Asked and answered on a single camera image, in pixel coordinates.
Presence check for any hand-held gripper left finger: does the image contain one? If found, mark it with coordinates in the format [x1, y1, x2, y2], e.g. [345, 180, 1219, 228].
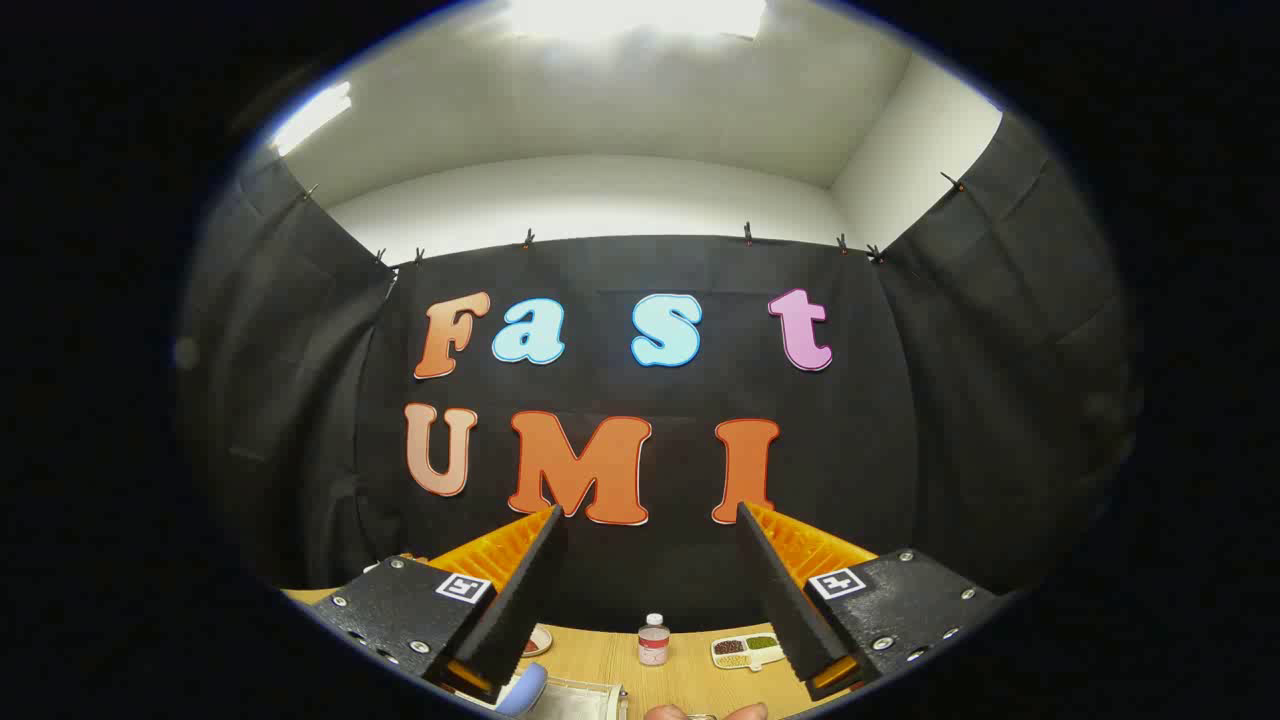
[305, 505, 566, 704]

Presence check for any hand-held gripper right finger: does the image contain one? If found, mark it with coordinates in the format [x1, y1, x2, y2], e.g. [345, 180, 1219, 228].
[735, 500, 1009, 703]

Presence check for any blue plate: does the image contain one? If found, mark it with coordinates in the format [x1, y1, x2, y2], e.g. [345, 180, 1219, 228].
[497, 663, 549, 717]

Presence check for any white wire dish rack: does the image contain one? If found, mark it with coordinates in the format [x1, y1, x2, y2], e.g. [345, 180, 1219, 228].
[538, 677, 629, 720]

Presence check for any white divided dish with beans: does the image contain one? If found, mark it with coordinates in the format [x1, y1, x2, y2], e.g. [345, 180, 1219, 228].
[710, 632, 787, 672]

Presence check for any row of black cloth clips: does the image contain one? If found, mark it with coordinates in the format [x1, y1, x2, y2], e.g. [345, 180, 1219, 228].
[300, 172, 966, 266]

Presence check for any long ceiling light strip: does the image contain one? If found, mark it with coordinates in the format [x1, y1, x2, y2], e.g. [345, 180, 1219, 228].
[270, 82, 354, 156]

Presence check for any wide ceiling light panel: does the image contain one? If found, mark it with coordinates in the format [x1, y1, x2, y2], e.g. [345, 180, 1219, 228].
[505, 0, 771, 41]

